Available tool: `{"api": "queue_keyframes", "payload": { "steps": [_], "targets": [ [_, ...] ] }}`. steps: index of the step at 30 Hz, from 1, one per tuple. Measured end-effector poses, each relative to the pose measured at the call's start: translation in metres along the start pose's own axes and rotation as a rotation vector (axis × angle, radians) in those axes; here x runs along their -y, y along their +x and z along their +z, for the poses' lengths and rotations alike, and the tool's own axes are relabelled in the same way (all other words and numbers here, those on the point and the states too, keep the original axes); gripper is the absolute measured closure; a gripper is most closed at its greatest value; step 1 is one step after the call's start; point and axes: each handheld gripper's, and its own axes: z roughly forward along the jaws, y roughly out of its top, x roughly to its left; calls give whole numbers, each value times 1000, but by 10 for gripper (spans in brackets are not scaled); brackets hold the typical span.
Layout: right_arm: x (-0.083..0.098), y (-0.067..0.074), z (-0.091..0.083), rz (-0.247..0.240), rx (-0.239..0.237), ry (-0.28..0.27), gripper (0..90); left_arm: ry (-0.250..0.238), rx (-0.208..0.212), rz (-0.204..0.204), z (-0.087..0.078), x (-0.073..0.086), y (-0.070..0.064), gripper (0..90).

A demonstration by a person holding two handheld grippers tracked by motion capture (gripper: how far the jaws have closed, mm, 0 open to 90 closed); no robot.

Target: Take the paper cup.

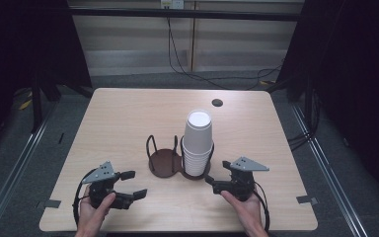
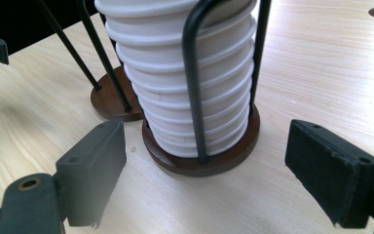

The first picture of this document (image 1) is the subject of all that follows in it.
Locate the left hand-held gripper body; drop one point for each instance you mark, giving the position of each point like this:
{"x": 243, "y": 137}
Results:
{"x": 99, "y": 173}

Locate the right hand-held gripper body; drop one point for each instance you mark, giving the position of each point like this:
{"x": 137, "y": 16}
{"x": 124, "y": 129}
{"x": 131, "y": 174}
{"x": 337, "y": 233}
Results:
{"x": 243, "y": 179}

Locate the stack of white paper cups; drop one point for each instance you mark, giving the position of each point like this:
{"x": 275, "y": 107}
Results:
{"x": 197, "y": 144}

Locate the person's right hand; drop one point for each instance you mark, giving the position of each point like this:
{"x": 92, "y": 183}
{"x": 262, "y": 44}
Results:
{"x": 248, "y": 210}

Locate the person's left hand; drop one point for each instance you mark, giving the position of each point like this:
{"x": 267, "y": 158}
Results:
{"x": 92, "y": 217}

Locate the grey tape piece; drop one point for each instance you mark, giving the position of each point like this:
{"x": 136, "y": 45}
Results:
{"x": 306, "y": 199}
{"x": 50, "y": 204}

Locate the dark round table grommet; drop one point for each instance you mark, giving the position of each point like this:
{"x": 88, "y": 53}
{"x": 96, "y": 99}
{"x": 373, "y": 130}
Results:
{"x": 217, "y": 102}

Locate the black metal stand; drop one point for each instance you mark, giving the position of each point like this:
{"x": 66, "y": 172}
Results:
{"x": 37, "y": 105}

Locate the yellow floor marker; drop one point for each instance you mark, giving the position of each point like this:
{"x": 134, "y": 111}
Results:
{"x": 25, "y": 104}

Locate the dark curtain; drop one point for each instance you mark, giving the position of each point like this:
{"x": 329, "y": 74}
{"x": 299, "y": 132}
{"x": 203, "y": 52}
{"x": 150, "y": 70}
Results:
{"x": 358, "y": 82}
{"x": 23, "y": 49}

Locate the black horizontal bar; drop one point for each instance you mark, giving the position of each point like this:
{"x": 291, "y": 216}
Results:
{"x": 184, "y": 14}

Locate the metal floor rail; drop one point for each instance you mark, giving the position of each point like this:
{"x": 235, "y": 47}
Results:
{"x": 16, "y": 164}
{"x": 329, "y": 171}

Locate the white wall outlet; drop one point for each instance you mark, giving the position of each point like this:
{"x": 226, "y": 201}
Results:
{"x": 172, "y": 4}

